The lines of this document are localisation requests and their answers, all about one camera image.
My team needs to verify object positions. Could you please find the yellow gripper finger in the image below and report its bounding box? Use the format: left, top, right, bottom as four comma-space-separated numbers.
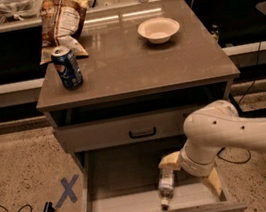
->
203, 168, 223, 197
158, 151, 181, 171

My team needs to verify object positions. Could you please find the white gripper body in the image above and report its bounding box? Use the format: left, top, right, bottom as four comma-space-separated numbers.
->
179, 145, 216, 177

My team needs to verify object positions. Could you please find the clear plastic water bottle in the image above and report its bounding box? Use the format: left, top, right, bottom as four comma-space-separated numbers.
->
158, 167, 175, 210

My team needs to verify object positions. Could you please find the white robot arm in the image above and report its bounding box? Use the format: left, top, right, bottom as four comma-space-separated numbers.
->
159, 100, 266, 193

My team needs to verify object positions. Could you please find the open middle drawer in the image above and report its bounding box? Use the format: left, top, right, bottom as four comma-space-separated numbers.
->
81, 136, 246, 212

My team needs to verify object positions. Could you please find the closed top drawer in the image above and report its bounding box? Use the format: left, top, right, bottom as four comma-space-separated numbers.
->
53, 104, 202, 153

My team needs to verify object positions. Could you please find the grey drawer cabinet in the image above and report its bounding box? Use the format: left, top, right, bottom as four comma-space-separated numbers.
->
22, 0, 264, 212

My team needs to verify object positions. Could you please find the blue tape cross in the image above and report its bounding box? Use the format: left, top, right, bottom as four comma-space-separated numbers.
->
55, 174, 79, 209

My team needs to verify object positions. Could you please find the white bowl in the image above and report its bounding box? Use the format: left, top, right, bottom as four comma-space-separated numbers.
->
137, 17, 180, 45

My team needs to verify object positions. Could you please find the blue pepsi can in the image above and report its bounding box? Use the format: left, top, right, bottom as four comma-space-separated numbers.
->
51, 46, 83, 90

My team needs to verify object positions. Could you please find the chips bag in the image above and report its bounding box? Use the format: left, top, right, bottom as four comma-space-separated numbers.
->
40, 0, 88, 64

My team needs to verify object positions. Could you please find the clear plastic bag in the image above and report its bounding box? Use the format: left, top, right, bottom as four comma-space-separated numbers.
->
0, 0, 43, 20

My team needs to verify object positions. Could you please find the black drawer handle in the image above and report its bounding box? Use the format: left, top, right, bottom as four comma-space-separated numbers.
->
128, 127, 157, 139

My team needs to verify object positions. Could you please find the black adapter cable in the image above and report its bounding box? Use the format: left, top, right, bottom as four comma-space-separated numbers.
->
215, 142, 254, 169

